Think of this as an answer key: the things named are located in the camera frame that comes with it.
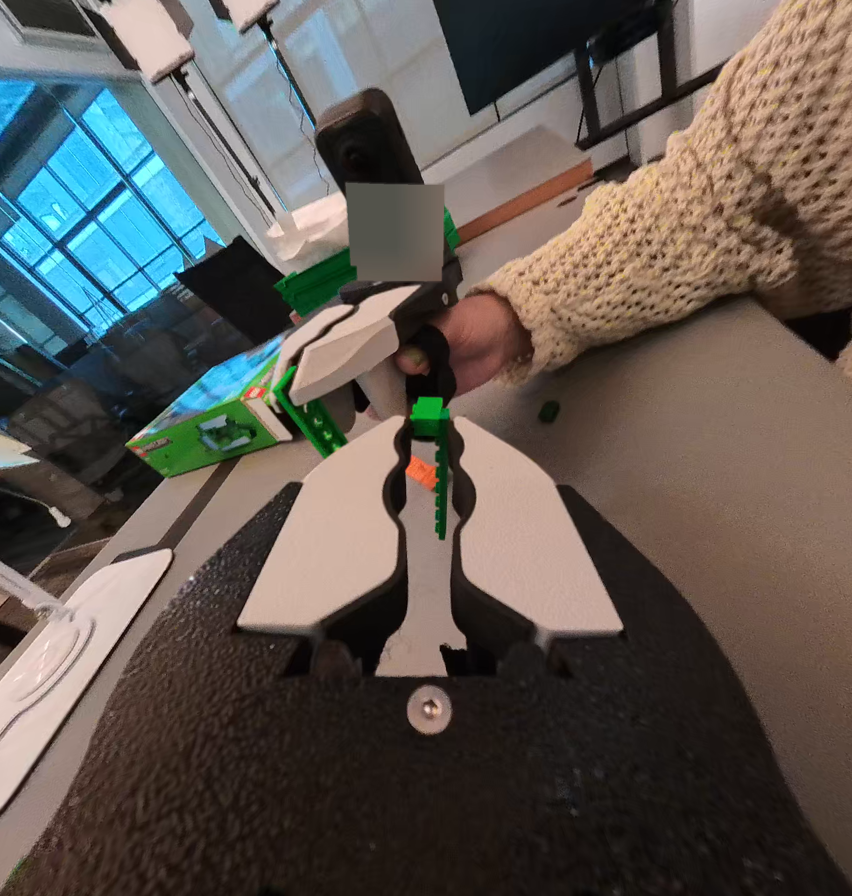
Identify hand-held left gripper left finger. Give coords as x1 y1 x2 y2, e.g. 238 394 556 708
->
235 414 408 676

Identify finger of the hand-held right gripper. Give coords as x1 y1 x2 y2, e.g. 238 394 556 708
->
288 283 424 408
272 302 357 393

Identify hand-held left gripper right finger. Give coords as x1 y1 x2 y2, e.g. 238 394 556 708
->
448 416 626 679

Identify long green lego plate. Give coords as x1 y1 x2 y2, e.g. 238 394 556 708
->
270 364 350 460

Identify person's right forearm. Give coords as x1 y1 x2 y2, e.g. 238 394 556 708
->
466 0 852 382

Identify green lego box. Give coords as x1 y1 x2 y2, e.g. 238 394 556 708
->
125 330 295 480

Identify person's right hand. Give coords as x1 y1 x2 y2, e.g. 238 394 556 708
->
394 291 536 398

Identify green plastic bins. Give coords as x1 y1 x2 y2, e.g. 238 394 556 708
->
274 209 463 317

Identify white paper bags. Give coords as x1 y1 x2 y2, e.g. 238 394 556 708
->
266 191 351 261

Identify studio light on stand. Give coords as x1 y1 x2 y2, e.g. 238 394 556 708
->
207 0 332 200
98 0 281 219

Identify large paned window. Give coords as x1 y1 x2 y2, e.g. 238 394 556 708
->
0 78 228 331

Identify black television stand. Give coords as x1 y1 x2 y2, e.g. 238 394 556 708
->
573 0 736 153

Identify white book stand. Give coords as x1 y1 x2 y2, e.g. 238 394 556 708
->
0 546 176 835

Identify white stand cord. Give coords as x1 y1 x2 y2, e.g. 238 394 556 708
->
0 482 73 529

